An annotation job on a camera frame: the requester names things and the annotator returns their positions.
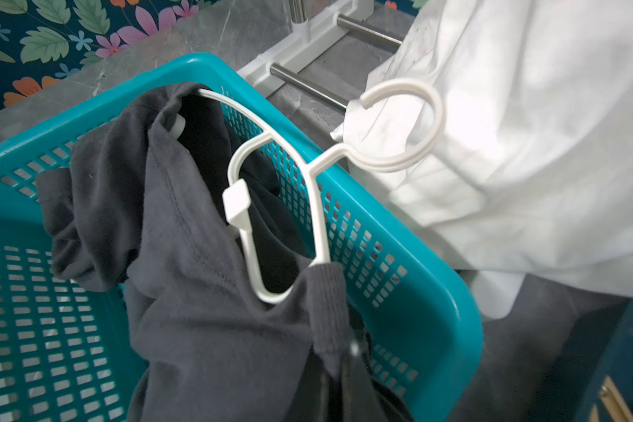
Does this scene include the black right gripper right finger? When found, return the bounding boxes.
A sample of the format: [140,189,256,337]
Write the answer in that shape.
[340,340,393,421]

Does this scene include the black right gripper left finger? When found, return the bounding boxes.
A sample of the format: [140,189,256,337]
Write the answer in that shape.
[284,353,331,422]

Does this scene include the dark grey t-shirt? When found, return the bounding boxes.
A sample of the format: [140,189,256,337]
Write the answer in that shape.
[33,81,418,422]

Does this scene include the plain white t-shirt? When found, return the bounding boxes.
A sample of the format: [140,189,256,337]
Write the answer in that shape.
[352,1,633,320]

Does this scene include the teal clothespin tray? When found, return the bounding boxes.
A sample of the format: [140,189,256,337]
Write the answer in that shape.
[525,300,633,421]

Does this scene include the teal laundry basket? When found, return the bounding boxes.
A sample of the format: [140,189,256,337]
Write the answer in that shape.
[0,54,483,421]

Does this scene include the white steel clothes rack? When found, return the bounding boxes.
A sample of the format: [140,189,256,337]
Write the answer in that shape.
[238,0,403,114]

